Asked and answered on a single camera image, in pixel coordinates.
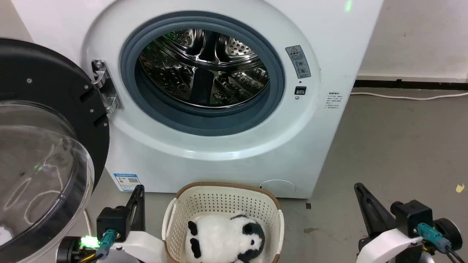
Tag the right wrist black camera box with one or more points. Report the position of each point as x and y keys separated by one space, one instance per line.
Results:
x=411 y=217

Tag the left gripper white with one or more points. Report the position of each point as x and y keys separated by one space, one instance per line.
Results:
x=140 y=246

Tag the metal door hinge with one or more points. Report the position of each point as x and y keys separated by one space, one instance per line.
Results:
x=105 y=87

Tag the panda plush toy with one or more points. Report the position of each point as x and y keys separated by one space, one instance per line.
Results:
x=223 y=237

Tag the blue white energy label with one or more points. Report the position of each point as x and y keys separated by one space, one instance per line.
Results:
x=126 y=181

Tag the black wall baseboard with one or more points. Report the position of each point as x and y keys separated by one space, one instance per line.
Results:
x=409 y=84

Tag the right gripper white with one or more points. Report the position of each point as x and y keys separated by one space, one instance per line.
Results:
x=391 y=246

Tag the white front-load washing machine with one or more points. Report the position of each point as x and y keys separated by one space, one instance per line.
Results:
x=226 y=153

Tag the yellow paper scrap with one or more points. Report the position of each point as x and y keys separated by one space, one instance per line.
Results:
x=459 y=188

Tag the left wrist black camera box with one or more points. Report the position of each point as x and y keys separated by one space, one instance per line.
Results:
x=113 y=221

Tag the beige plastic laundry basket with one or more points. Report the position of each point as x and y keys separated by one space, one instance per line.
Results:
x=223 y=201

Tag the grey warning sticker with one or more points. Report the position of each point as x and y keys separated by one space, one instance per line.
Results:
x=298 y=61

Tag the black washer door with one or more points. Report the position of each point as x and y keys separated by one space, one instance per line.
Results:
x=40 y=120

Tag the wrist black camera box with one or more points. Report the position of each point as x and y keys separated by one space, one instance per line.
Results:
x=411 y=217
x=113 y=221

